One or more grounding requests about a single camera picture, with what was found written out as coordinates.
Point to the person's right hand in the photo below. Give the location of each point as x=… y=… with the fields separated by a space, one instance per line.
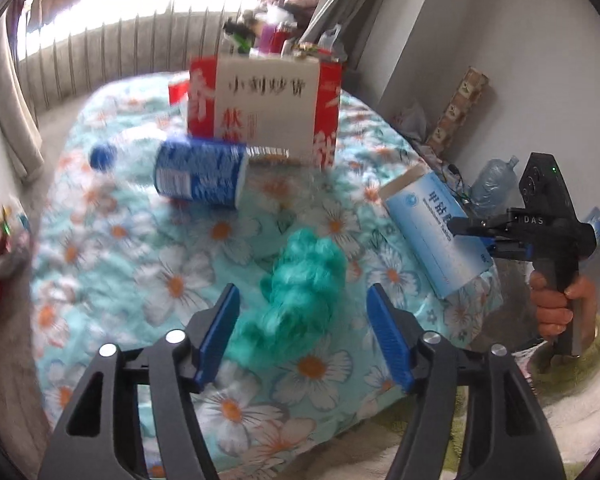
x=547 y=310

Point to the blue white medicine box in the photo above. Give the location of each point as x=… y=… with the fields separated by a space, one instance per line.
x=430 y=230

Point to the large clear water jug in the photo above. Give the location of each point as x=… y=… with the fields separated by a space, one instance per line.
x=490 y=185

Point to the tall patterned cardboard box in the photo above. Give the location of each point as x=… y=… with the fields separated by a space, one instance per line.
x=460 y=105

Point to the pile of small household items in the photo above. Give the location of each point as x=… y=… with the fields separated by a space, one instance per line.
x=275 y=35

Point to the floral turquoise blanket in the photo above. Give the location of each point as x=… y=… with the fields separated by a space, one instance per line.
x=180 y=270

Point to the blue label plastic bottle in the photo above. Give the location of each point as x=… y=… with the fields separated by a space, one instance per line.
x=200 y=172

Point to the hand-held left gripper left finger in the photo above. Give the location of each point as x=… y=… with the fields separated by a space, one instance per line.
x=220 y=335

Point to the white radiator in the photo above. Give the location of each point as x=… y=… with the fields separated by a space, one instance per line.
x=130 y=45

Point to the red white carton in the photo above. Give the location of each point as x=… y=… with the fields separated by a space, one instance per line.
x=270 y=105

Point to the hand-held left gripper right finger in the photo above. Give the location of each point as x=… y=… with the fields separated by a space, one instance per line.
x=387 y=335

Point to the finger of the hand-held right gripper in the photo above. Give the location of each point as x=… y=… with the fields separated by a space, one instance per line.
x=505 y=250
x=480 y=224

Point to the white plastic bag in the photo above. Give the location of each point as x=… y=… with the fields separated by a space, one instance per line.
x=410 y=122

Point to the teal mesh bundle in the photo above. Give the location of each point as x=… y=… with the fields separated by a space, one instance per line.
x=300 y=280

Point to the beige curtain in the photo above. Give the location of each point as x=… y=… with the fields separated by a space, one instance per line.
x=15 y=110

